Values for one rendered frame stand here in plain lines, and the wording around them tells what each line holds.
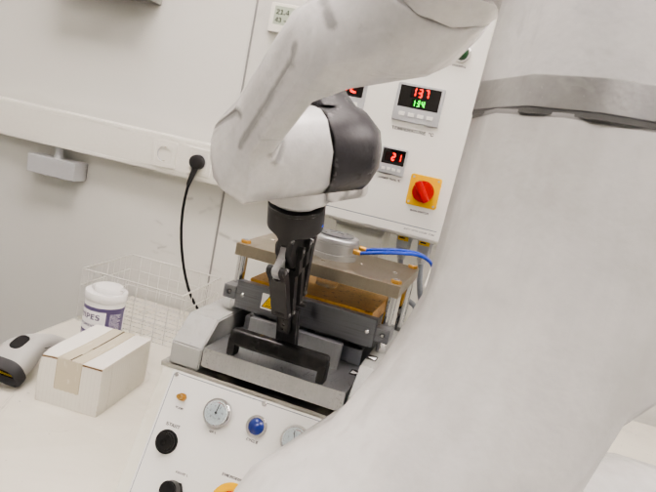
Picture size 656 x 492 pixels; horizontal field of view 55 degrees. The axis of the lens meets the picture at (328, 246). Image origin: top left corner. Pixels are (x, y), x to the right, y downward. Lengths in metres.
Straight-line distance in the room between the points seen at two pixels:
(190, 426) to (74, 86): 1.20
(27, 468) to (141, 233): 0.91
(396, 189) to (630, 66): 0.93
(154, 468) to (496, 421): 0.78
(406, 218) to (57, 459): 0.69
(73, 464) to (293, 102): 0.71
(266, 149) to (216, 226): 1.12
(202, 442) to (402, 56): 0.64
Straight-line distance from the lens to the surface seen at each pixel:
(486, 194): 0.24
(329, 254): 1.00
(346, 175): 0.66
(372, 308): 0.97
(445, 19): 0.47
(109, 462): 1.08
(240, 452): 0.93
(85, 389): 1.18
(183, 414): 0.96
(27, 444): 1.11
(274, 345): 0.89
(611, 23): 0.24
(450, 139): 1.12
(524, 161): 0.23
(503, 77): 0.26
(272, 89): 0.55
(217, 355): 0.94
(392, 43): 0.48
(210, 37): 1.73
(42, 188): 1.98
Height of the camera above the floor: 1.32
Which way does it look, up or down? 11 degrees down
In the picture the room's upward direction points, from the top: 12 degrees clockwise
